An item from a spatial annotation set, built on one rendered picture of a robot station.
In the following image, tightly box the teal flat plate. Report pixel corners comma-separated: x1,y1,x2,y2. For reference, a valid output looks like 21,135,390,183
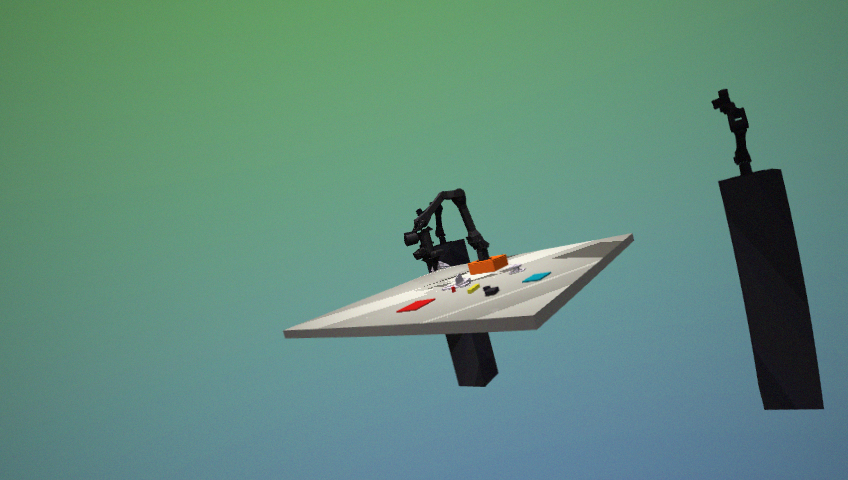
522,272,551,283

